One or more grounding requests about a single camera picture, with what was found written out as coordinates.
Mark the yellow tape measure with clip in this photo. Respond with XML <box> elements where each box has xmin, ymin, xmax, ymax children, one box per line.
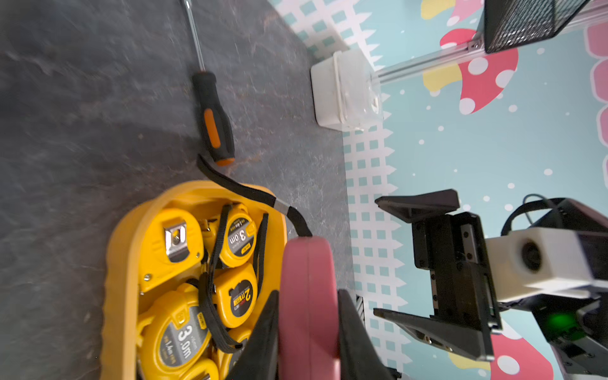
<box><xmin>138</xmin><ymin>208</ymin><xmax>204</xmax><ymax>293</ymax></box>

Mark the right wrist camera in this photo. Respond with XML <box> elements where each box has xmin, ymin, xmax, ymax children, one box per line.
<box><xmin>485</xmin><ymin>227</ymin><xmax>597</xmax><ymax>302</ymax></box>

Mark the pink tape measure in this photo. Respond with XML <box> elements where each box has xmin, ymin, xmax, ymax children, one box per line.
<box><xmin>279</xmin><ymin>237</ymin><xmax>340</xmax><ymax>379</ymax></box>

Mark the yellow storage tray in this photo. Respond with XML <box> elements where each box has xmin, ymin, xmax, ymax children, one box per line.
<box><xmin>100</xmin><ymin>180</ymin><xmax>288</xmax><ymax>379</ymax></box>

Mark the large yellow 3m tape measure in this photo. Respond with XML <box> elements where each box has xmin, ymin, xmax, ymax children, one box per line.
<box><xmin>136</xmin><ymin>282</ymin><xmax>211</xmax><ymax>379</ymax></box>

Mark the black orange screwdriver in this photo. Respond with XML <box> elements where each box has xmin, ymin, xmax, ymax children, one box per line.
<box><xmin>182</xmin><ymin>0</ymin><xmax>235</xmax><ymax>166</ymax></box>

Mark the black mesh wall basket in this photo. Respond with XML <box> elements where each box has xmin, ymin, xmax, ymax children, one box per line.
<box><xmin>483</xmin><ymin>0</ymin><xmax>588</xmax><ymax>54</ymax></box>

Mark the yellow 2m tape measure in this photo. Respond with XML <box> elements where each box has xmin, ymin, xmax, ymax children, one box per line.
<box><xmin>212</xmin><ymin>263</ymin><xmax>258</xmax><ymax>329</ymax></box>

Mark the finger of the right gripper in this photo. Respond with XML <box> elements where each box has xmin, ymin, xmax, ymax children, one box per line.
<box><xmin>374</xmin><ymin>308</ymin><xmax>494</xmax><ymax>361</ymax></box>
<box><xmin>375</xmin><ymin>189</ymin><xmax>460</xmax><ymax>223</ymax></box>

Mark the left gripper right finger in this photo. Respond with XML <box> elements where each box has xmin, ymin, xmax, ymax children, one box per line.
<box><xmin>337</xmin><ymin>289</ymin><xmax>394</xmax><ymax>380</ymax></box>

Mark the white plastic toolbox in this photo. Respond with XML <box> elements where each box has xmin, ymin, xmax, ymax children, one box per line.
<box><xmin>310</xmin><ymin>49</ymin><xmax>383</xmax><ymax>132</ymax></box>

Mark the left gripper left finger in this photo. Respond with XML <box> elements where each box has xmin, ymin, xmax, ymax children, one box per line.
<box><xmin>226</xmin><ymin>291</ymin><xmax>280</xmax><ymax>380</ymax></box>

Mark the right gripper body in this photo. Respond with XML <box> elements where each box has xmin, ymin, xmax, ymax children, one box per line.
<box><xmin>413</xmin><ymin>212</ymin><xmax>502</xmax><ymax>338</ymax></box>

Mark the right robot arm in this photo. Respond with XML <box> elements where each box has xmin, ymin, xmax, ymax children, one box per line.
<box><xmin>374</xmin><ymin>189</ymin><xmax>607</xmax><ymax>377</ymax></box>

